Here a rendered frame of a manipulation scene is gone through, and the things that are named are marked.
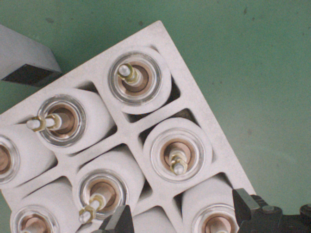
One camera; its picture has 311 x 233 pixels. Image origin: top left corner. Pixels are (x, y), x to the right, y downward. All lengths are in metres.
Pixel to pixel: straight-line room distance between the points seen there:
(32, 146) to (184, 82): 0.26
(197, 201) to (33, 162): 0.25
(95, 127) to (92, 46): 0.31
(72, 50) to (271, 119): 0.48
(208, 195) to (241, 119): 0.28
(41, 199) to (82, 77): 0.20
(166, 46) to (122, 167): 0.20
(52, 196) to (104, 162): 0.11
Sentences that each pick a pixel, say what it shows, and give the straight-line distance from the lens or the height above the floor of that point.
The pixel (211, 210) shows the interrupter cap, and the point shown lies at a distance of 0.40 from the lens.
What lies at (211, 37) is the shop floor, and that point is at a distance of 0.65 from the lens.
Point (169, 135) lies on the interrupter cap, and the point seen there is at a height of 0.25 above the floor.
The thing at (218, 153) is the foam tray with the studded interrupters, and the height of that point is 0.18.
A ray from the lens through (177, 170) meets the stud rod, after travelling 0.29.
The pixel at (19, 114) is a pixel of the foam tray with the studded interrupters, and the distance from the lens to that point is 0.51.
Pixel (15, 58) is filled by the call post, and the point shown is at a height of 0.20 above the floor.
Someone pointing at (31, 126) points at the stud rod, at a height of 0.34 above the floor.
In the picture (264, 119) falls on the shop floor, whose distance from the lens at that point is 0.65.
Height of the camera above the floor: 0.62
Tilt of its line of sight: 86 degrees down
